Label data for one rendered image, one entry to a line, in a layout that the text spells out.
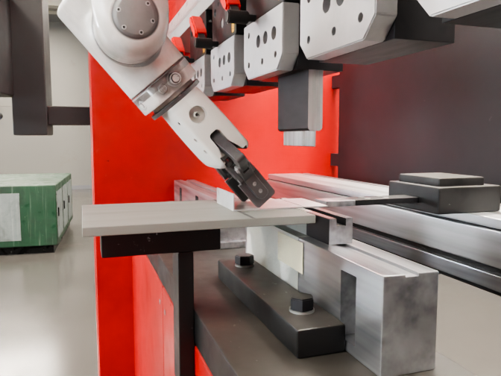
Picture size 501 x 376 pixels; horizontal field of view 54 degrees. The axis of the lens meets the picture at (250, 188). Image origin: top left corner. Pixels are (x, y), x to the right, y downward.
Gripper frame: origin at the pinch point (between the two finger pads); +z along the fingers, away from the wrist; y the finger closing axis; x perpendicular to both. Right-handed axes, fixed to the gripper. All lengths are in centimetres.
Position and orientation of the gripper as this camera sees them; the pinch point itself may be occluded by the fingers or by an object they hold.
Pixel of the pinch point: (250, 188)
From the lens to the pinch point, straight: 66.2
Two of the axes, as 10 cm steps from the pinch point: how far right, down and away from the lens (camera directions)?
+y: -3.2, -1.0, 9.4
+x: -7.2, 6.8, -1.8
